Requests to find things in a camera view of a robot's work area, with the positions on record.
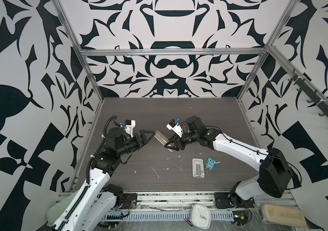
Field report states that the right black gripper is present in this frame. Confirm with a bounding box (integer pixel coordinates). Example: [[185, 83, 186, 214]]
[[164, 131, 200, 151]]

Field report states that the white remote control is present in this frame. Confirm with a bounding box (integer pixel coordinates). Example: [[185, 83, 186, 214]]
[[154, 131, 169, 146]]

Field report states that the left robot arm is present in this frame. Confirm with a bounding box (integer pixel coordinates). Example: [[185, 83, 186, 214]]
[[45, 127, 155, 231]]

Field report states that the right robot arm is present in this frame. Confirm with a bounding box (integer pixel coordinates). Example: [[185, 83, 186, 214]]
[[164, 115, 293, 207]]

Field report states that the silver metal phone stand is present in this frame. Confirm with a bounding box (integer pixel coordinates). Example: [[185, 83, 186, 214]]
[[192, 158, 205, 179]]

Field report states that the blue owl toy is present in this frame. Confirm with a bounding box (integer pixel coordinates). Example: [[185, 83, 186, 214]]
[[205, 157, 217, 170]]

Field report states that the white square clock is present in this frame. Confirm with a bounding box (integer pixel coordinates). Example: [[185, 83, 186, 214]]
[[190, 204, 212, 230]]

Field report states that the black marker pen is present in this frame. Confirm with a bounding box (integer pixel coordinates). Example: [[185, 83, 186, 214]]
[[185, 218, 193, 227]]

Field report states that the small circuit board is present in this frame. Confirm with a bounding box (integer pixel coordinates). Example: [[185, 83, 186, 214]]
[[232, 210, 250, 226]]

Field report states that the beige sponge pad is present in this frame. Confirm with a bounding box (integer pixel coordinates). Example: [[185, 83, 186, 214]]
[[261, 204, 307, 228]]

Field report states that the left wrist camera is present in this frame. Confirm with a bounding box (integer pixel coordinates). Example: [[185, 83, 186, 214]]
[[121, 119, 136, 137]]

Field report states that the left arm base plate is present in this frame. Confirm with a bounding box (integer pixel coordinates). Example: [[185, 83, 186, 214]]
[[119, 193, 138, 210]]

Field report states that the white slotted cable duct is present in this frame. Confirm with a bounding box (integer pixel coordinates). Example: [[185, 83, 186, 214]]
[[102, 210, 234, 222]]

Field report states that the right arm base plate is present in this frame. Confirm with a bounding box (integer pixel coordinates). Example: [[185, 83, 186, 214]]
[[214, 192, 239, 209]]

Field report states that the black wall hook rack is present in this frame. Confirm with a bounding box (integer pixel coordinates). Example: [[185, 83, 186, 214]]
[[288, 69, 328, 118]]

